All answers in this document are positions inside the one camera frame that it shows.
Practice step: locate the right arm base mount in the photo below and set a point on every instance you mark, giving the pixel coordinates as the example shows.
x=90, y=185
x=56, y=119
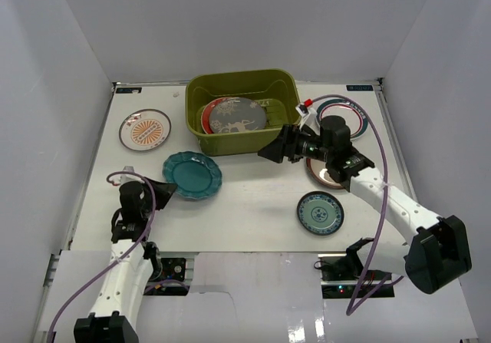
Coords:
x=339, y=278

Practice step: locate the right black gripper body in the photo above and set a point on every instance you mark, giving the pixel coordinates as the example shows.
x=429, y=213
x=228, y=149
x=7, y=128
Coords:
x=304, y=145

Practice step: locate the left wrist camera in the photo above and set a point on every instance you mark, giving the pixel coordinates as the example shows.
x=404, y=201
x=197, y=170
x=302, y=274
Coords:
x=127, y=176

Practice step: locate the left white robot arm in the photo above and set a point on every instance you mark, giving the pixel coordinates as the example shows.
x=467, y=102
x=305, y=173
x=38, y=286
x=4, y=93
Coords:
x=133, y=263

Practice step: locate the orange sunburst plate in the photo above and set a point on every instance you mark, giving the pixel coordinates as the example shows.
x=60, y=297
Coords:
x=145, y=130

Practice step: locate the red and teal plate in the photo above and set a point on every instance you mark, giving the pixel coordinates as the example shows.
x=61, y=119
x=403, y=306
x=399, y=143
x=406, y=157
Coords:
x=206, y=113

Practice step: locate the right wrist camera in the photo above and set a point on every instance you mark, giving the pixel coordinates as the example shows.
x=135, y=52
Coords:
x=308, y=117

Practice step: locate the white plate striped rim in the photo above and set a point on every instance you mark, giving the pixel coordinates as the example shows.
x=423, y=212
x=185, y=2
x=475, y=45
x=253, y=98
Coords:
x=353, y=116

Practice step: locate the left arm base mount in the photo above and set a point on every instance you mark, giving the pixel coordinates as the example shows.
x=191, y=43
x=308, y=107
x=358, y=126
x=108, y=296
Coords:
x=174, y=279

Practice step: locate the teal scalloped plate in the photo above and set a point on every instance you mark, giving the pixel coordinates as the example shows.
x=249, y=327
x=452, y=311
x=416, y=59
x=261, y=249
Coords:
x=196, y=175

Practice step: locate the left blue table label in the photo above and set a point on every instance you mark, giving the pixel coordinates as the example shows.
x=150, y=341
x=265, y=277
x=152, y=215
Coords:
x=128, y=90

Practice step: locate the right blue table label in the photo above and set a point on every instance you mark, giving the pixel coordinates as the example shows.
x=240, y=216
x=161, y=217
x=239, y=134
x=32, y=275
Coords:
x=359, y=87

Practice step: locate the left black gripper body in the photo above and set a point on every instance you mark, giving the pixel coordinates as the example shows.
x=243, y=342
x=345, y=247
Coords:
x=149, y=191

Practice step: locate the green plastic bin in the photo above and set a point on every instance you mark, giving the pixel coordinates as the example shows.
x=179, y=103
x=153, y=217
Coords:
x=273, y=89

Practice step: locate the blue table label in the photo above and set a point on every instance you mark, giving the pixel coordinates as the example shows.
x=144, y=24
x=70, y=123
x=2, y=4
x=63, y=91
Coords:
x=359, y=87
x=128, y=90

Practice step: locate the dark red rimmed plate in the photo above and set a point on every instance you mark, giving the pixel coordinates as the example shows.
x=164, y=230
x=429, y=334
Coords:
x=318, y=172

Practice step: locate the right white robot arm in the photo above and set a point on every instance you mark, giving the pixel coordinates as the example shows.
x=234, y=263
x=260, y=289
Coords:
x=436, y=249

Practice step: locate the grey deer plate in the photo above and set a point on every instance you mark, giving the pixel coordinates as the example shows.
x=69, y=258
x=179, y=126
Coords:
x=237, y=115

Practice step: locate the small blue patterned plate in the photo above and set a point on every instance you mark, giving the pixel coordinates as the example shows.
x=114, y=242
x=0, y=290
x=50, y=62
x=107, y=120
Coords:
x=320, y=213

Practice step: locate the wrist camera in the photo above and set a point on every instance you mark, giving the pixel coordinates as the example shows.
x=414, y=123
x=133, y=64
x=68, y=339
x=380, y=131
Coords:
x=127, y=176
x=308, y=117

